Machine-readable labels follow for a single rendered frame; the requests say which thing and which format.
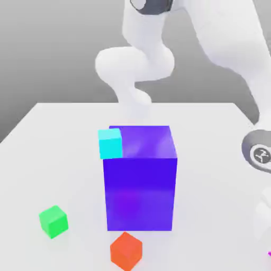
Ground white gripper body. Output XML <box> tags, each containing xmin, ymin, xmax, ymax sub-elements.
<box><xmin>255</xmin><ymin>201</ymin><xmax>271</xmax><ymax>238</ymax></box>

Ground small orange cube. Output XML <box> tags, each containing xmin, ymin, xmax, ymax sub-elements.
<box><xmin>110</xmin><ymin>231</ymin><xmax>143</xmax><ymax>271</ymax></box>

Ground small cyan cube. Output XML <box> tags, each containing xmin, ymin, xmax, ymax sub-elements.
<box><xmin>97</xmin><ymin>128</ymin><xmax>123</xmax><ymax>160</ymax></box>

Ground small green cube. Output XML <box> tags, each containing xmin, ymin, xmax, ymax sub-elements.
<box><xmin>38</xmin><ymin>204</ymin><xmax>69</xmax><ymax>240</ymax></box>

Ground large blue box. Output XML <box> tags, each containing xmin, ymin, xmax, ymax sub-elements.
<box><xmin>103</xmin><ymin>125</ymin><xmax>178</xmax><ymax>232</ymax></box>

